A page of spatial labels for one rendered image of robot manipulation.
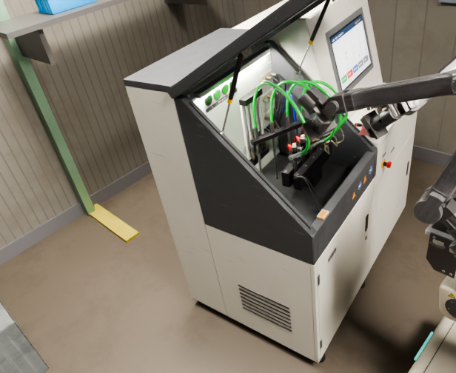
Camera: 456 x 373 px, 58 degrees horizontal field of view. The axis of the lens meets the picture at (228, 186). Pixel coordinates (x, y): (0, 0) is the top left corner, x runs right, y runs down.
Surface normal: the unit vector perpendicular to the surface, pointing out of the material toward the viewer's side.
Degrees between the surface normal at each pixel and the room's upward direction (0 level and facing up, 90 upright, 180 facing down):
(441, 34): 90
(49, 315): 0
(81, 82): 90
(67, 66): 90
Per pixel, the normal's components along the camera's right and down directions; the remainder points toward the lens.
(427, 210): -0.65, 0.44
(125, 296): -0.15, -0.80
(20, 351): 0.70, 0.32
